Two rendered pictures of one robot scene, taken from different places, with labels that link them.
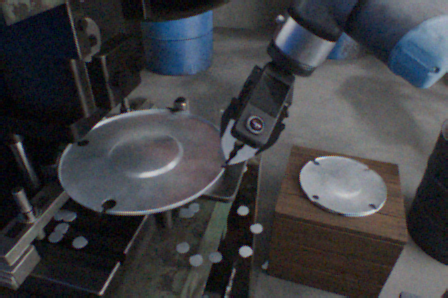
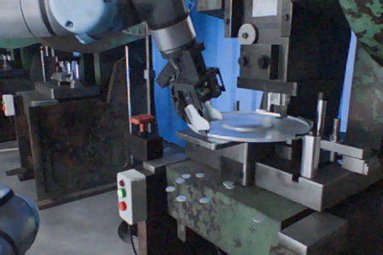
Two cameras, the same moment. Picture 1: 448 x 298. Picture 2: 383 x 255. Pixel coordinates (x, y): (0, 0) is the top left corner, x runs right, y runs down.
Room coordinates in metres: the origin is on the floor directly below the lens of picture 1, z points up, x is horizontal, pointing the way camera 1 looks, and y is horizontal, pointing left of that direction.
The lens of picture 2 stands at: (0.85, -0.60, 0.98)
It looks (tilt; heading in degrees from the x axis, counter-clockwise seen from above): 14 degrees down; 127
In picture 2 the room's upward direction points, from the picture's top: straight up
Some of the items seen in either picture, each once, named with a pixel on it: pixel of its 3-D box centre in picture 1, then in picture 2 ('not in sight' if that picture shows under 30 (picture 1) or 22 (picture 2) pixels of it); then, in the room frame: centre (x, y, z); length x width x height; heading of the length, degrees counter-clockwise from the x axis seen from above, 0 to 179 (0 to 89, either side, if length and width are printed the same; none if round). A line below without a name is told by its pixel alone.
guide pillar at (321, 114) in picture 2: not in sight; (321, 111); (0.60, 0.30, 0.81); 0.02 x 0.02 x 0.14; 75
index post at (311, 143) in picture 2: (182, 117); (310, 153); (0.64, 0.09, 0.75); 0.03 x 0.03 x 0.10; 75
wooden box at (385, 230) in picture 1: (332, 220); not in sight; (0.86, -0.41, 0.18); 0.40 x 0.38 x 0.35; 72
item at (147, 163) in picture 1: (145, 152); (247, 124); (0.47, 0.14, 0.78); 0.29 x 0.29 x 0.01
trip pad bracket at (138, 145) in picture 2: not in sight; (147, 163); (0.15, 0.12, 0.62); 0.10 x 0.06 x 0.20; 165
